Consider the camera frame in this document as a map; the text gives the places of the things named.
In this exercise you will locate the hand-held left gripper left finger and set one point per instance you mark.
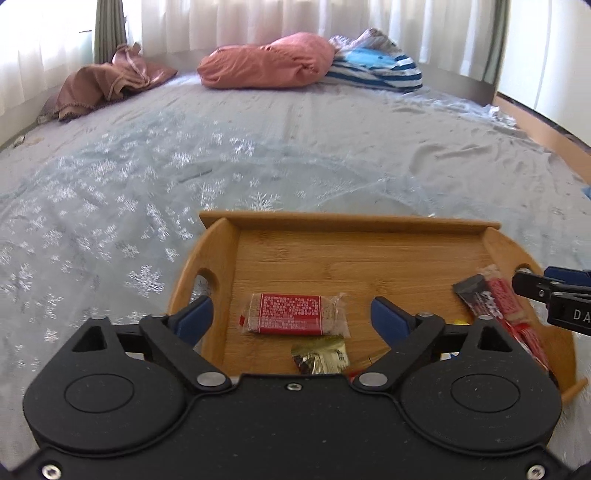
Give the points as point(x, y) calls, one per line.
point(198, 317)

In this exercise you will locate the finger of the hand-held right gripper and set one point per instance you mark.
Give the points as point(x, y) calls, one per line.
point(563, 273)
point(528, 285)

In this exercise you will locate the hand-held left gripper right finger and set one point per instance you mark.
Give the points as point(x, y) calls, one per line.
point(390, 318)

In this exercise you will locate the dark red bar packet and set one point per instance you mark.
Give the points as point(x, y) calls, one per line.
point(489, 297)

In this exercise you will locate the wooden serving tray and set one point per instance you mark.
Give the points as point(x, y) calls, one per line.
point(360, 258)

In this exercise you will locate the gold foil snack packet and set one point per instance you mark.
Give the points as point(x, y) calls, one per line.
point(323, 353)

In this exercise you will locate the red snack bar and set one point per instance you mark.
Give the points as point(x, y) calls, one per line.
point(291, 314)

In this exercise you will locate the red grey coffee sachet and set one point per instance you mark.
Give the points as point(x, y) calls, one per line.
point(531, 344)

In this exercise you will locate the blue cloth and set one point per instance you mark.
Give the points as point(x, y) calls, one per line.
point(586, 191)

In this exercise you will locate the wooden headboard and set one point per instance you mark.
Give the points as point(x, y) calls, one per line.
point(545, 129)

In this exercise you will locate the white plastic bag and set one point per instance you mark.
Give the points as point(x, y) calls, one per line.
point(496, 113)

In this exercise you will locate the white wardrobe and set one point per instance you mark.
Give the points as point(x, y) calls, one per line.
point(545, 60)

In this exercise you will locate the blue striped pillow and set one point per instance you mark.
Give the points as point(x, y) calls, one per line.
point(392, 74)

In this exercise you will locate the green curtain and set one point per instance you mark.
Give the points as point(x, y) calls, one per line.
point(496, 37)
point(108, 32)

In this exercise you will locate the mauve blanket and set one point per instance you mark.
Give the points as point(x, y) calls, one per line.
point(92, 87)

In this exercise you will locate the pink pillow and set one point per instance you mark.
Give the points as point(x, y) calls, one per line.
point(263, 62)

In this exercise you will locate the floral cloth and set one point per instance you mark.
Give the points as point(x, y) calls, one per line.
point(369, 39)

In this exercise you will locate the white sheer curtain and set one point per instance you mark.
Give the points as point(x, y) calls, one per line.
point(277, 14)

